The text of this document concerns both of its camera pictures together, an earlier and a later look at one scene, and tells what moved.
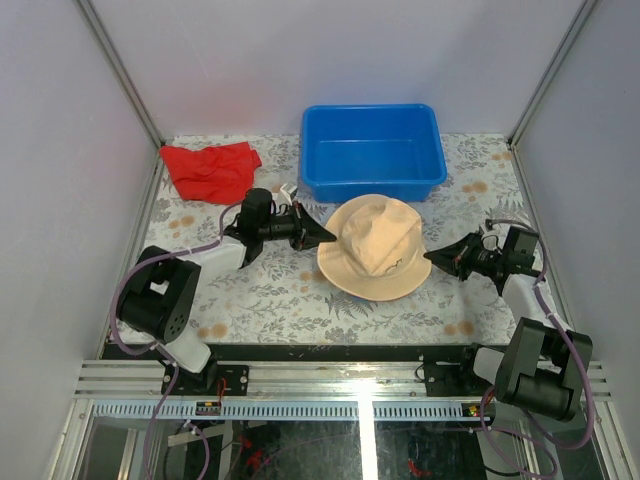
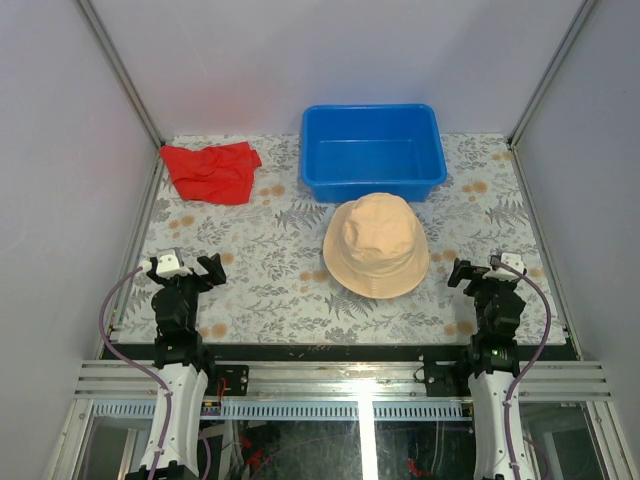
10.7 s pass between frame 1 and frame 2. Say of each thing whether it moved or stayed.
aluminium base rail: stayed
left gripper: moved
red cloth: stayed
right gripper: moved
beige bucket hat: stayed
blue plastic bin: stayed
